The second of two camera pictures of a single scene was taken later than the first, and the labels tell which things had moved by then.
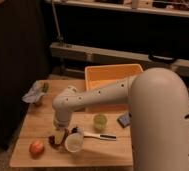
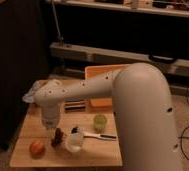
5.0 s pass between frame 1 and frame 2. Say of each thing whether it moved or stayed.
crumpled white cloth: stayed
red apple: stayed
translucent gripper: moved
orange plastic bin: stayed
